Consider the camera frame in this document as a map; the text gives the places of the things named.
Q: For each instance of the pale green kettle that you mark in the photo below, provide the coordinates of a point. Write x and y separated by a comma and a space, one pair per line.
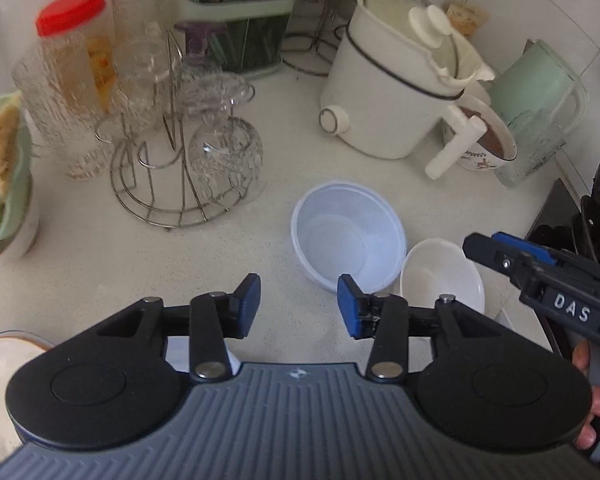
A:
535, 80

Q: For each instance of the tall textured glass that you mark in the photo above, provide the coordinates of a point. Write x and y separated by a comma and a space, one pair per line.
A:
55, 105

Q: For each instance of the purple plastic cup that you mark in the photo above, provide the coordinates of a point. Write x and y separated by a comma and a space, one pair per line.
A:
200, 40

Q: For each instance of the red lid plastic jar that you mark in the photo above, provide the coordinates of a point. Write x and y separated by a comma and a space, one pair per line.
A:
72, 15

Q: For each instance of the black cooktop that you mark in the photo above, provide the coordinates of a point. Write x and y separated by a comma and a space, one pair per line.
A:
555, 215

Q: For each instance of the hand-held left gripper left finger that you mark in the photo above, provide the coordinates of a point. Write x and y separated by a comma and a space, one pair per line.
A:
247, 305

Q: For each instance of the green bowl with noodles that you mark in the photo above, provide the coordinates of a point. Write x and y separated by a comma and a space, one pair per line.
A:
0, 160

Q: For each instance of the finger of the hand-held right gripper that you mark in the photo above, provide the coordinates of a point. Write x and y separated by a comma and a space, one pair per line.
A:
525, 249
495, 255

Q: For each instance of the translucent plastic bowl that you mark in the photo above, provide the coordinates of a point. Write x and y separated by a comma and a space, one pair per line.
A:
325, 282
335, 240

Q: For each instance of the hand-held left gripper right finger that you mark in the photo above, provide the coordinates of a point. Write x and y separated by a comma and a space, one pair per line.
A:
349, 310

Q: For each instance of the white rimmed plate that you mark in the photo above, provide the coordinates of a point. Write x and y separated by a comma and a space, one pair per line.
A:
5, 360

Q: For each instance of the white electric cooking pot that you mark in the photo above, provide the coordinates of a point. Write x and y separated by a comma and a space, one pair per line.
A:
390, 95

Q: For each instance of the white ceramic bowl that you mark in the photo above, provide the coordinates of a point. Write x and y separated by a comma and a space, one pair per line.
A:
440, 280

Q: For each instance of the green chopstick holder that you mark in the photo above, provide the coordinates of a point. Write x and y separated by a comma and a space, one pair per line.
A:
250, 40

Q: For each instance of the white printed mug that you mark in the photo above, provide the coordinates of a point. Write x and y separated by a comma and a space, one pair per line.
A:
482, 152

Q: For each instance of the textured glass tumbler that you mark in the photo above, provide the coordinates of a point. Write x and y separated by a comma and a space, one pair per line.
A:
530, 147

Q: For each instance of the upturned clear glass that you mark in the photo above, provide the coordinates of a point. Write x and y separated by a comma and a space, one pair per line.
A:
210, 95
140, 75
227, 160

